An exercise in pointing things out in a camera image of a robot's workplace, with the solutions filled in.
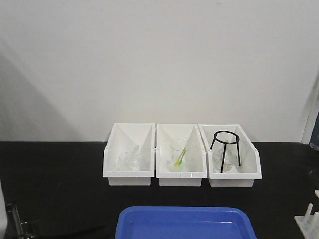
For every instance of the left white storage bin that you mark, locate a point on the left white storage bin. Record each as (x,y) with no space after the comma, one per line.
(122,138)

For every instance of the glass alcohol burner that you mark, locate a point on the glass alcohol burner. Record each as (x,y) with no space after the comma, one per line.
(223,156)

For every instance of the blue plastic tray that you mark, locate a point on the blue plastic tray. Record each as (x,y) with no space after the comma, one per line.
(176,222)

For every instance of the white storage bin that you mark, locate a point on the white storage bin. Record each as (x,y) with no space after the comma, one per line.
(197,165)
(239,176)
(122,138)

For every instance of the white test tube rack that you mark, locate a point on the white test tube rack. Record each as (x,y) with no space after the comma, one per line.
(308,223)

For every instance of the middle white storage bin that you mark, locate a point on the middle white storage bin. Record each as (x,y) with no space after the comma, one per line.
(197,165)

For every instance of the black metal tripod stand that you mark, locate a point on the black metal tripod stand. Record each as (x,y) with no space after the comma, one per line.
(222,136)

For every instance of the green plastic spatula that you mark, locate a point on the green plastic spatula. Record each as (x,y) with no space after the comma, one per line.
(180,159)

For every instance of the glassware in left bin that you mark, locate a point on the glassware in left bin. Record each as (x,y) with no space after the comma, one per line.
(136,159)

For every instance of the blue-grey pegboard drying rack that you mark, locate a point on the blue-grey pegboard drying rack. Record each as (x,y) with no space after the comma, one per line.
(314,140)

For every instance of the right white storage bin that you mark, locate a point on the right white storage bin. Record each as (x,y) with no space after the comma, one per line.
(239,176)

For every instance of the glass beaker in middle bin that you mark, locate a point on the glass beaker in middle bin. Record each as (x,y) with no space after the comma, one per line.
(178,155)

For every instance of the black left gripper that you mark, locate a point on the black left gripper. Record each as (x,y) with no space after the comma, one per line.
(13,227)

